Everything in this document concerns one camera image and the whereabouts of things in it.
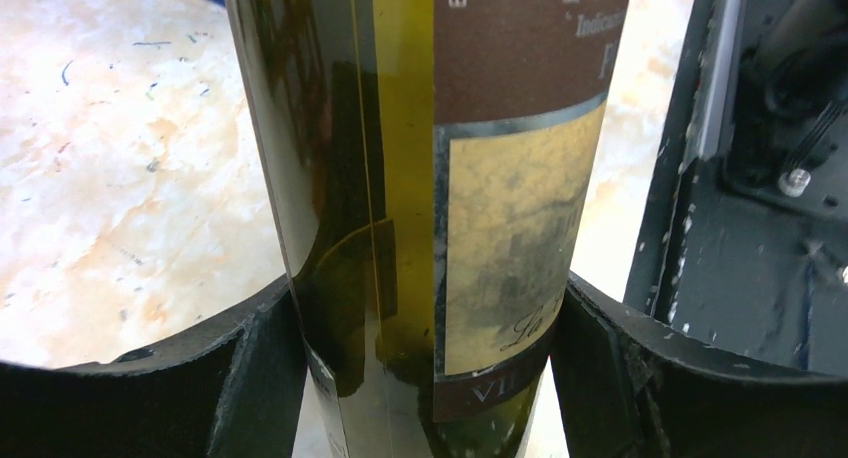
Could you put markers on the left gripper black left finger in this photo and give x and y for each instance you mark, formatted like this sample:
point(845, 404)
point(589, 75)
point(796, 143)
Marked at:
point(229, 386)

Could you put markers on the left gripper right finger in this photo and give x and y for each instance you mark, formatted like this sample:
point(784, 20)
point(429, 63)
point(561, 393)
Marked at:
point(631, 386)

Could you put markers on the dark green wine bottle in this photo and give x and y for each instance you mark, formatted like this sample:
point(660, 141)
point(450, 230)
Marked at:
point(427, 163)

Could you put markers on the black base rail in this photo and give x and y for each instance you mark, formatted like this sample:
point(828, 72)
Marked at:
point(743, 242)

